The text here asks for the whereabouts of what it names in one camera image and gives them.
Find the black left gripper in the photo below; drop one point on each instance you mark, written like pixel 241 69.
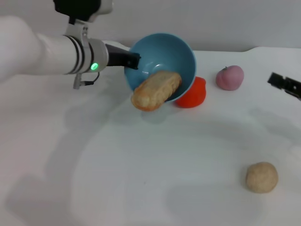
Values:
pixel 117 57

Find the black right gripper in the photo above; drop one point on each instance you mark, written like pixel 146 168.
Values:
pixel 294 88

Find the blue bowl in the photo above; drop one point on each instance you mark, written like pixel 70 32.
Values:
pixel 169 54

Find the long toasted bread loaf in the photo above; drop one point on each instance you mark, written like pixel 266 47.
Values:
pixel 155 91

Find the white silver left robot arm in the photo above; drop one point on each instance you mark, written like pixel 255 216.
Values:
pixel 35 51

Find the round beige bread bun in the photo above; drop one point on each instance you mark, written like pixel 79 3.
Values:
pixel 262 177

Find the pink peach toy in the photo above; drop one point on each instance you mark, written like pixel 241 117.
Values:
pixel 229 77

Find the red tomato toy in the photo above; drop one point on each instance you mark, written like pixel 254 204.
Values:
pixel 195 94

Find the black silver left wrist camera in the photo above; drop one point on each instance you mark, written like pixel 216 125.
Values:
pixel 80 7

